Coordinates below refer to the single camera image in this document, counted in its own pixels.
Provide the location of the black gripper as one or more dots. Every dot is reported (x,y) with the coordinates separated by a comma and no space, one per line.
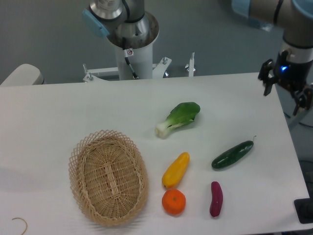
(287,74)

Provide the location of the dark green cucumber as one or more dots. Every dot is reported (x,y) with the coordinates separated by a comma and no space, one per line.
(232,155)

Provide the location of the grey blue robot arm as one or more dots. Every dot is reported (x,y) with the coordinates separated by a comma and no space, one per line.
(295,17)

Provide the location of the blue plastic bag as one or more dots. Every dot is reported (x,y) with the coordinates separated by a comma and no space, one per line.
(260,25)

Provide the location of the green bok choy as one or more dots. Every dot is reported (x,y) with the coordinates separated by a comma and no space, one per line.
(183,114)

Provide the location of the black device at table edge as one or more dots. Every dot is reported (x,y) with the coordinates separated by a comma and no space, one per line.
(304,210)

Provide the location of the purple sweet potato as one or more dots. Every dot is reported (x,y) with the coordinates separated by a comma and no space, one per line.
(217,199)

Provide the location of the yellow pepper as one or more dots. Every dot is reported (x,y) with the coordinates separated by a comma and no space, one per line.
(176,171)

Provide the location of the orange tangerine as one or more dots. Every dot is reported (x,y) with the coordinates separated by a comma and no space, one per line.
(174,202)

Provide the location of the woven wicker basket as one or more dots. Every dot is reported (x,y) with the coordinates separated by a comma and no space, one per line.
(108,178)

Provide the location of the beige chair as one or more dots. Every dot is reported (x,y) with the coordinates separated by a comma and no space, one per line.
(24,75)

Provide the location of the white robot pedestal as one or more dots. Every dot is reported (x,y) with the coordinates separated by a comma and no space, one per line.
(133,50)

